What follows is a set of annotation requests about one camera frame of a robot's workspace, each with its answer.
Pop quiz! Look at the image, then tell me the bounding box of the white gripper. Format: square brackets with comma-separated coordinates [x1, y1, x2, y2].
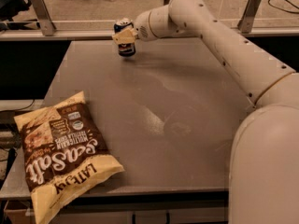
[112, 11, 151, 45]

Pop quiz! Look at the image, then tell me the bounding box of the blue pepsi can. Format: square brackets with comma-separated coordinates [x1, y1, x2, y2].
[114, 18, 135, 57]

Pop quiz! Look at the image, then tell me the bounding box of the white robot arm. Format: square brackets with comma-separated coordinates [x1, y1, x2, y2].
[113, 0, 299, 224]

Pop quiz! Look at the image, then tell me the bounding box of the brown sea salt chip bag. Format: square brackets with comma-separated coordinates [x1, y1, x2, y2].
[14, 91, 124, 224]

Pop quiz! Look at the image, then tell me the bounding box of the cardboard box under table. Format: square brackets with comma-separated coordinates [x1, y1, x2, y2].
[4, 200, 36, 224]

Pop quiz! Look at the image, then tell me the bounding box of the left metal bracket post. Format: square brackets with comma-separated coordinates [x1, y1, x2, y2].
[31, 0, 56, 36]

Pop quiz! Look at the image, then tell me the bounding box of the right metal bracket post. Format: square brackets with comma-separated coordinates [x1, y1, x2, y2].
[237, 0, 262, 34]

